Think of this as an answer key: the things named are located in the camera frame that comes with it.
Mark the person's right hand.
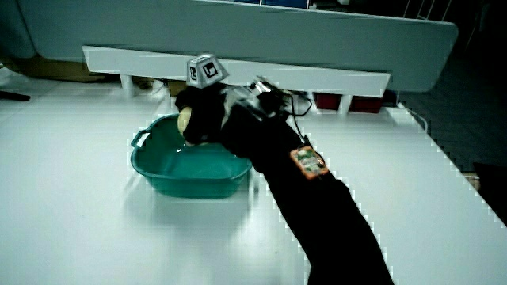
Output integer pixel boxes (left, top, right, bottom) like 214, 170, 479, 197
174, 53, 254, 146

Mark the yellow pear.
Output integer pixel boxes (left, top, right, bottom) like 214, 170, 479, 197
177, 106, 193, 138

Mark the green plastic basin plate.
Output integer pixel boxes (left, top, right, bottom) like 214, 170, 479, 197
130, 113, 254, 199

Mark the person's right forearm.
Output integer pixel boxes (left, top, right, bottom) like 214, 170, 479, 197
219, 89, 395, 285

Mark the white low shelf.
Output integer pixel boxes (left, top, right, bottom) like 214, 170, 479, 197
82, 45, 391, 116

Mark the white rounded board panel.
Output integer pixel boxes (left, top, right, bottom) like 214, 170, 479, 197
17, 0, 459, 93

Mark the orange rimmed sensor patch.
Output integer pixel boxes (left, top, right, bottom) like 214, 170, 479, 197
289, 145, 330, 181

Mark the red box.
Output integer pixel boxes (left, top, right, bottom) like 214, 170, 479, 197
314, 92, 343, 112
349, 95, 384, 115

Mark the black flat object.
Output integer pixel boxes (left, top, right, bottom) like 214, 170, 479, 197
0, 89, 32, 103

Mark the black glove cable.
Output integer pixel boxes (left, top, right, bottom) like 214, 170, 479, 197
285, 93, 320, 153

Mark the white cable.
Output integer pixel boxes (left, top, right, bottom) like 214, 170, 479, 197
398, 101, 429, 135

